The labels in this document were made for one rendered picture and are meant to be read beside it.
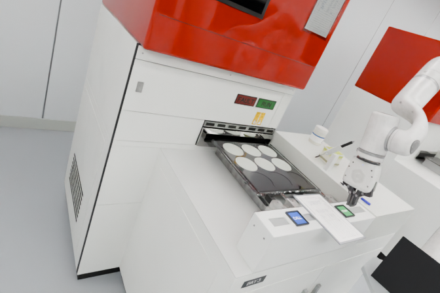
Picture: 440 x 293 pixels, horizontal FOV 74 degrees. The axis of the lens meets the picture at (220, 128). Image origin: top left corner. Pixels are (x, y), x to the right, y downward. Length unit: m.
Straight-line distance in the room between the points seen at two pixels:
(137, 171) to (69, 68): 1.49
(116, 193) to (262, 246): 0.72
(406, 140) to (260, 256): 0.55
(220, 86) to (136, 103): 0.35
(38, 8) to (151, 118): 1.52
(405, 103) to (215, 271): 0.81
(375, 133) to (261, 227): 0.48
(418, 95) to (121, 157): 1.09
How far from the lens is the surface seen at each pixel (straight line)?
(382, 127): 1.05
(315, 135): 1.64
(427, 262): 1.16
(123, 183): 1.32
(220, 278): 0.94
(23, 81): 2.66
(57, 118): 2.80
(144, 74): 1.08
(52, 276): 1.79
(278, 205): 1.06
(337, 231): 1.02
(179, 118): 1.21
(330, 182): 1.35
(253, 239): 0.89
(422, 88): 1.18
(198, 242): 1.00
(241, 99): 1.31
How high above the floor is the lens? 1.43
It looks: 22 degrees down
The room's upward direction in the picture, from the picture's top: 23 degrees clockwise
